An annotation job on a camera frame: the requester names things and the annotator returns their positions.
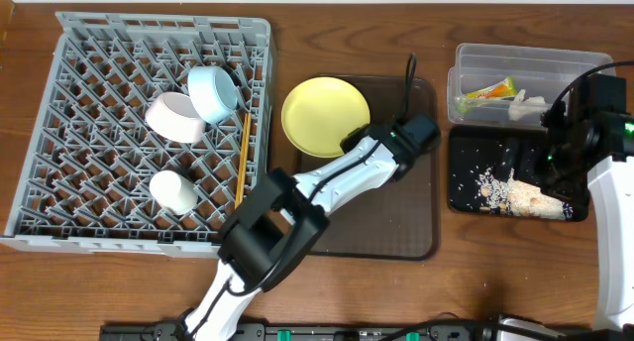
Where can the grey dishwasher rack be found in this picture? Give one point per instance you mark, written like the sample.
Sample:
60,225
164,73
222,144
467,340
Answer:
84,186

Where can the yellow round plate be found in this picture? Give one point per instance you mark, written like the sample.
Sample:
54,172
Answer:
320,112

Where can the dark brown serving tray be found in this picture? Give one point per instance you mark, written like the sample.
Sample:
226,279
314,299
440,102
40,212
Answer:
400,220

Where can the pink white bowl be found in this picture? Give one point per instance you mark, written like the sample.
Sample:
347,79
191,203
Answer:
172,115

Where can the white tissue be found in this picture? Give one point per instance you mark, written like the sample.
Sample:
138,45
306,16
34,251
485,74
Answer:
521,106

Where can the clear plastic waste bin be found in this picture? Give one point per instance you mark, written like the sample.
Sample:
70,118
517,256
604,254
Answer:
541,72

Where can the black waste tray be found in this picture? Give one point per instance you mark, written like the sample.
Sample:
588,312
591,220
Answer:
470,152

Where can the white cup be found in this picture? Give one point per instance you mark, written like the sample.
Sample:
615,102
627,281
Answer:
173,192

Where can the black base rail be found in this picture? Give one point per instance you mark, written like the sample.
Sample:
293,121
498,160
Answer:
164,331

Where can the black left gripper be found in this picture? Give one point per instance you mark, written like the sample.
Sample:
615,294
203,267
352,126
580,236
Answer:
354,138

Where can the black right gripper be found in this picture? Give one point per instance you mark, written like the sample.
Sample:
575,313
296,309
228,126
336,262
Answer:
553,159

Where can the green orange snack wrapper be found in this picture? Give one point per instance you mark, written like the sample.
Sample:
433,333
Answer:
500,90

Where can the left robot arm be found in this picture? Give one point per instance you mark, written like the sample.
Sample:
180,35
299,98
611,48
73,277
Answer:
268,235

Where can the light blue bowl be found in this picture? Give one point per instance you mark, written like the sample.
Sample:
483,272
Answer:
212,92

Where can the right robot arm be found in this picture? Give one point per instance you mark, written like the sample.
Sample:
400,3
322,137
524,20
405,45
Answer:
610,186

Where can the rice and nutshell pile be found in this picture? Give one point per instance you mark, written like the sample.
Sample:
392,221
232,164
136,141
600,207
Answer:
482,186

